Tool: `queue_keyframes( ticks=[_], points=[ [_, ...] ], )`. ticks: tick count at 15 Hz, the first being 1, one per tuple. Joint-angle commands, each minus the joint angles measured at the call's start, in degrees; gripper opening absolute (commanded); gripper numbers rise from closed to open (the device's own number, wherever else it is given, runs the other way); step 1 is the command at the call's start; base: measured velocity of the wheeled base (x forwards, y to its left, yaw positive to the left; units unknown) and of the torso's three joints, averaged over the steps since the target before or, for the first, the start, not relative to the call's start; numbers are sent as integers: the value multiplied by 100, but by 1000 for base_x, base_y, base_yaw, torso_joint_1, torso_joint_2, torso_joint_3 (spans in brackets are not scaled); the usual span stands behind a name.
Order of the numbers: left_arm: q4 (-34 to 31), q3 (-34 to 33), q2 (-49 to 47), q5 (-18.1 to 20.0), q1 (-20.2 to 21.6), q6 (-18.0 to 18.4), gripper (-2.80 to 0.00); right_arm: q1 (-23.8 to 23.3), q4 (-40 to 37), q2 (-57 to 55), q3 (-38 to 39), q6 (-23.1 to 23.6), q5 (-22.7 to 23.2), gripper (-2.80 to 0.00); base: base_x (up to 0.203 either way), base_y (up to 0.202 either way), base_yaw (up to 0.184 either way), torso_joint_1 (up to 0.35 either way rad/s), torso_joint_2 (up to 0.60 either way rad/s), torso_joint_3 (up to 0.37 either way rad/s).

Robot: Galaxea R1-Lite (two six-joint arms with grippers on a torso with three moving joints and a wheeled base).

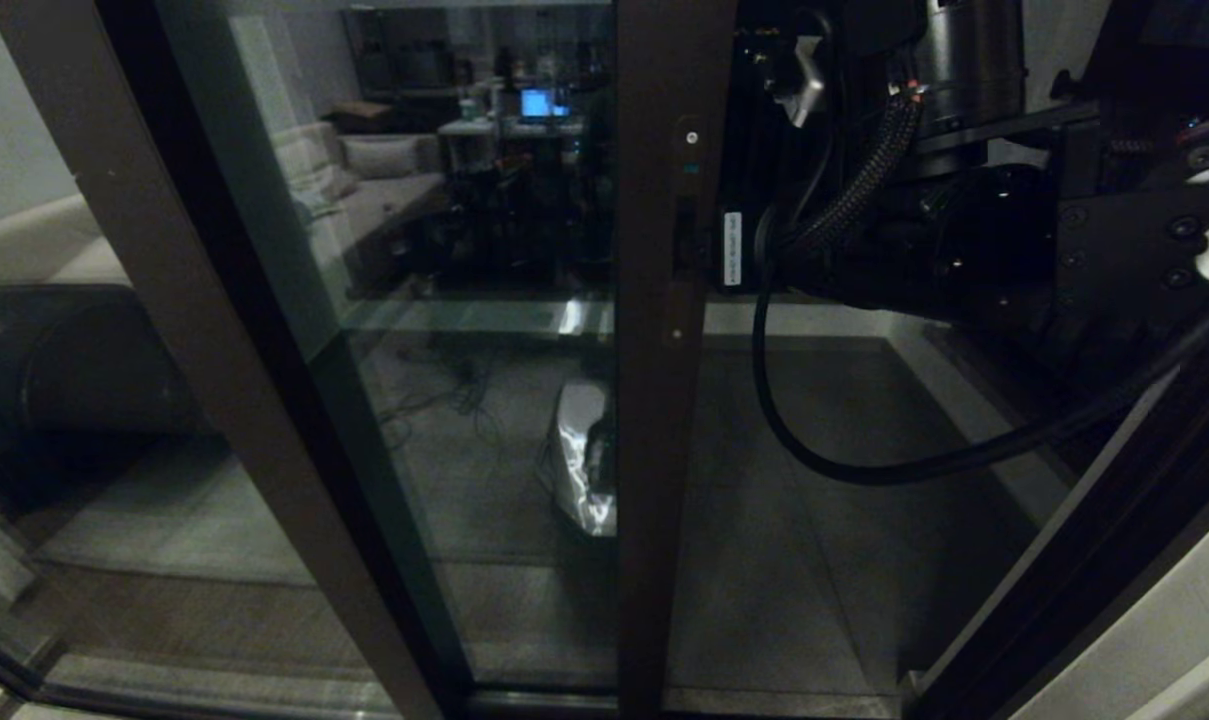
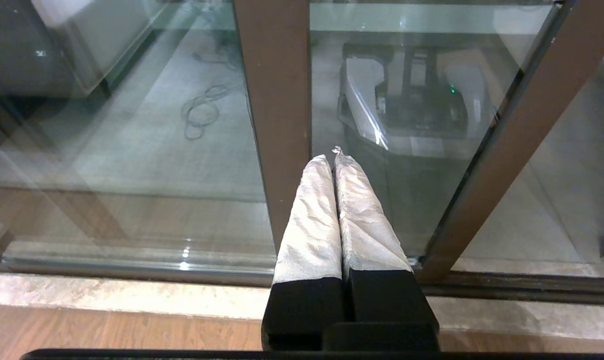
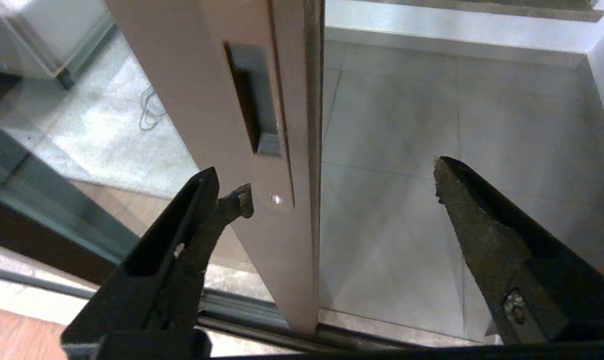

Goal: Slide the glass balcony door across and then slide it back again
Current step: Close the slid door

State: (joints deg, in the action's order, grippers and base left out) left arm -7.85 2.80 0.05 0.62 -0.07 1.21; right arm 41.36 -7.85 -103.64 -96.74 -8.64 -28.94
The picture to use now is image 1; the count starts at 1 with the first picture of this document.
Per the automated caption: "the brown-framed sliding glass door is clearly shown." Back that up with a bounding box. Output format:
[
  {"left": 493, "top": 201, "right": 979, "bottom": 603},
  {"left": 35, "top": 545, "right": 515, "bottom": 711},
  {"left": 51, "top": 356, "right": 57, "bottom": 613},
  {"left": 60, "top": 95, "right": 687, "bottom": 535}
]
[{"left": 154, "top": 0, "right": 740, "bottom": 720}]

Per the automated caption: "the recessed door pull latch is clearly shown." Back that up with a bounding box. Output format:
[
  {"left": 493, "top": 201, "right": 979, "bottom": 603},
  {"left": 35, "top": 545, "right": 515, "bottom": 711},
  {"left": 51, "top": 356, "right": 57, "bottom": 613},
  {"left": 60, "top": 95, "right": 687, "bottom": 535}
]
[{"left": 670, "top": 195, "right": 699, "bottom": 283}]

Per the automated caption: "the brown stone window sill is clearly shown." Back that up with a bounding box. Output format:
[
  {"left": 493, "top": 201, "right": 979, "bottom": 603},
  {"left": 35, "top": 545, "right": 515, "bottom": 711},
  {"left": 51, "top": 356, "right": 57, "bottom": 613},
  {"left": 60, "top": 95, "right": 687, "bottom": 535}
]
[{"left": 922, "top": 320, "right": 1080, "bottom": 493}]

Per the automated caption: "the dark brown door jamb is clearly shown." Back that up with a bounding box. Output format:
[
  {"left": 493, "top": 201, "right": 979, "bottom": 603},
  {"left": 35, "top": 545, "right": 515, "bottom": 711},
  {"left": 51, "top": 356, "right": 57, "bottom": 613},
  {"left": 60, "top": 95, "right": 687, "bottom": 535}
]
[{"left": 904, "top": 320, "right": 1209, "bottom": 720}]

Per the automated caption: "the brown-framed fixed glass panel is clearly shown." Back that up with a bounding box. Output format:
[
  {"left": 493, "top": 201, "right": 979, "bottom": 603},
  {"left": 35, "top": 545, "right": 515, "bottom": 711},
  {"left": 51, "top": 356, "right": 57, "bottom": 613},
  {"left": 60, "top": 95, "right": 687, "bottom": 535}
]
[{"left": 0, "top": 0, "right": 475, "bottom": 720}]

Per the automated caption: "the dark front-load washing machine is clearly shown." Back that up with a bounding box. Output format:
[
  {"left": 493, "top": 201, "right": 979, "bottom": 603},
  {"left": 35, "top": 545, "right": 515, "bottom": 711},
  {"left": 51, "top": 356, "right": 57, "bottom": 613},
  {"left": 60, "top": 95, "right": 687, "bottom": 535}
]
[{"left": 0, "top": 285, "right": 210, "bottom": 451}]

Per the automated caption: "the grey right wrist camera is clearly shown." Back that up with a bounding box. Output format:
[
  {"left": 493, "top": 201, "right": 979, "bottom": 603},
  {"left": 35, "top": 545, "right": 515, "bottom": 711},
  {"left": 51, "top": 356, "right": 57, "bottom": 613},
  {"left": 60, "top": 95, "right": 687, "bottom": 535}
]
[{"left": 776, "top": 35, "right": 831, "bottom": 129}]

